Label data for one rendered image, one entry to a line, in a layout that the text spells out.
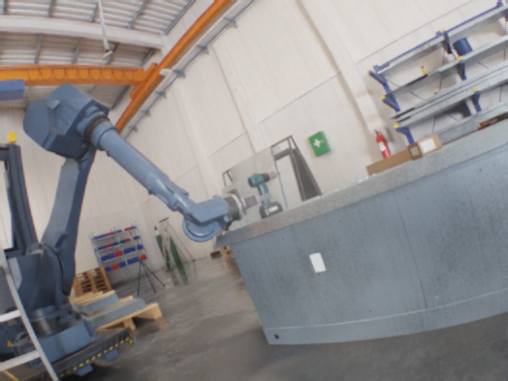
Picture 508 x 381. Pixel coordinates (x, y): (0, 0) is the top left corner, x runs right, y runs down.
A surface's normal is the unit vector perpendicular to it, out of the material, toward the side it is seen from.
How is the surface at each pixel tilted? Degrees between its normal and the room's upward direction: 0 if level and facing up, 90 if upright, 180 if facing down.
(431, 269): 90
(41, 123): 90
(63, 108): 90
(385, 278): 90
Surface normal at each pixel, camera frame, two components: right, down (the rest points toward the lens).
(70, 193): -0.11, -0.05
